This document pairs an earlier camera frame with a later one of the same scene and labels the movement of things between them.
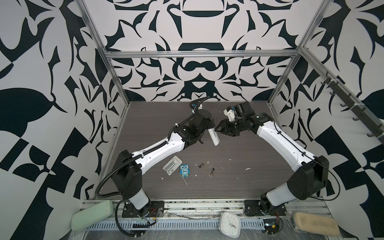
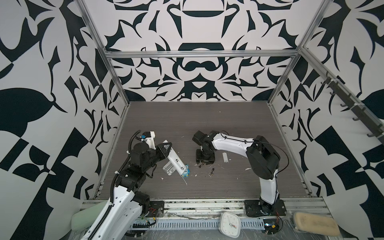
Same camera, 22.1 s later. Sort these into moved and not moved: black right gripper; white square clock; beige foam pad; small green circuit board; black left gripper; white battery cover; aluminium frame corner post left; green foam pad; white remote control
Moved: white remote control; black left gripper; black right gripper
Not moved: green foam pad; small green circuit board; beige foam pad; aluminium frame corner post left; white battery cover; white square clock
